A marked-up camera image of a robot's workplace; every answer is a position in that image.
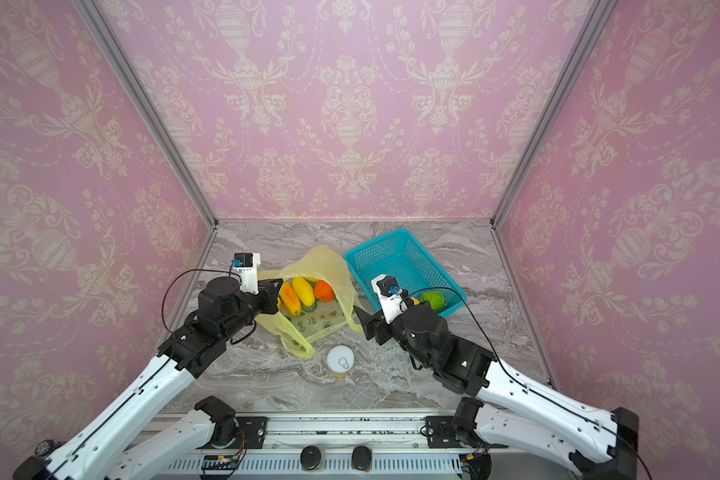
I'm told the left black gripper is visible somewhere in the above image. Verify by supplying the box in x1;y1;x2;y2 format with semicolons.
220;276;285;342

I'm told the long yellow squash fruit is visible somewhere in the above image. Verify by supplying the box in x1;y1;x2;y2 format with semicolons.
291;277;317;311

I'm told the red orange persimmon fruit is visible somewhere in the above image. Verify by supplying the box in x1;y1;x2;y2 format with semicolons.
314;280;336;303

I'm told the yellow plastic bag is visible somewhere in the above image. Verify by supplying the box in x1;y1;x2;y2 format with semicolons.
256;245;361;359

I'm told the green fruit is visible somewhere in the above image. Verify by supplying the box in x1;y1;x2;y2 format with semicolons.
420;290;447;312

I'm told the orange yellow papaya fruit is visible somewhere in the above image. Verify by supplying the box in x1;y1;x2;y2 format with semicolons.
279;281;302;317

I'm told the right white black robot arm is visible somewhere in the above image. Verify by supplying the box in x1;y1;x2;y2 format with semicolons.
354;304;639;479

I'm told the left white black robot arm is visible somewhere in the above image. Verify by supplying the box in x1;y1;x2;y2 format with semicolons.
12;274;283;479

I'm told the white lid yellow can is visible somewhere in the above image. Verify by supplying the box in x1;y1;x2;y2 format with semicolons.
326;345;355;379

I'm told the teal plastic basket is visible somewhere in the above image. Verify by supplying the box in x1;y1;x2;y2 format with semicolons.
344;228;467;317

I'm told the right black round knob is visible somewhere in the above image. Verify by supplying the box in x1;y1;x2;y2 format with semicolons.
351;445;373;472

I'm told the black round knob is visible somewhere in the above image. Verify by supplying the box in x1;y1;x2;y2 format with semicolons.
299;445;323;471
351;445;373;472

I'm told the left black round knob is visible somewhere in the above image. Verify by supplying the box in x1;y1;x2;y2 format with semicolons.
299;445;323;471

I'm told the purple drink bottle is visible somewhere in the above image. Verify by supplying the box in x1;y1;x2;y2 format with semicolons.
34;439;59;458

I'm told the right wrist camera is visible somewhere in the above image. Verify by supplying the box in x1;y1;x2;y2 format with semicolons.
371;274;408;324

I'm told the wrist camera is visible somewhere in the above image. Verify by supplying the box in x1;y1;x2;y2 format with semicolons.
231;252;261;295
371;274;408;324

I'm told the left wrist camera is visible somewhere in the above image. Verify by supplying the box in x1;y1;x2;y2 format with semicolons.
231;252;261;295

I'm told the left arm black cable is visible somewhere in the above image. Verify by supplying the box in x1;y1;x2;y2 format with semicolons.
160;267;241;334

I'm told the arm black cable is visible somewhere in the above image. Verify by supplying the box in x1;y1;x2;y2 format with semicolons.
160;267;241;334
407;286;517;385

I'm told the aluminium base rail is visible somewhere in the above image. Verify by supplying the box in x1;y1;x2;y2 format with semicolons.
104;410;601;480

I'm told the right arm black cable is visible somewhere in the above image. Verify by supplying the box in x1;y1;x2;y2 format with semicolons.
407;286;517;385

